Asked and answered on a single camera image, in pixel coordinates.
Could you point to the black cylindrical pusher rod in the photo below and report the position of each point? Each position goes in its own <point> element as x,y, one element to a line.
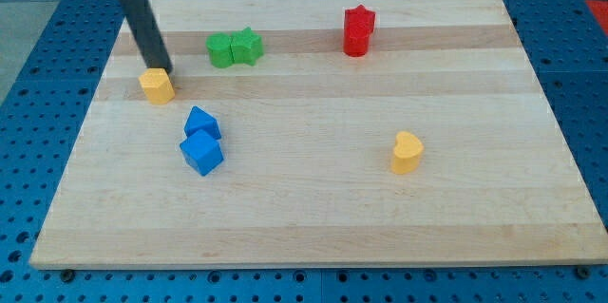
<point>144,28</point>

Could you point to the yellow hexagon block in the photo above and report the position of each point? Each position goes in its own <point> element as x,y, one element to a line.
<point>156,86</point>

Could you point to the yellow heart block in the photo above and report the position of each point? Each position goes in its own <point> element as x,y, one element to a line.
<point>406,153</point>

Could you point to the green circle block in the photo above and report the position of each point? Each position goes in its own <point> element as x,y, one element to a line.
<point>219,50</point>

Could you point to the green star block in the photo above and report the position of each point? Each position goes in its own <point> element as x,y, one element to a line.
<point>246,47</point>

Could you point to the blue triangle block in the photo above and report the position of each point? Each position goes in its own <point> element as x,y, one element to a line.
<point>198,120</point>

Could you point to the blue cube block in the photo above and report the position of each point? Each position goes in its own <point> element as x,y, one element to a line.
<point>202,152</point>

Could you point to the red cylinder block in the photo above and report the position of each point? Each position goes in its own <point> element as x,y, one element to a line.
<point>356,41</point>

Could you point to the red star block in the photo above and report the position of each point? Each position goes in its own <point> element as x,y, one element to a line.
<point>359,21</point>

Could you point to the wooden board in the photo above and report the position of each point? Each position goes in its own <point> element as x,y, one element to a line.
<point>307,139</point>

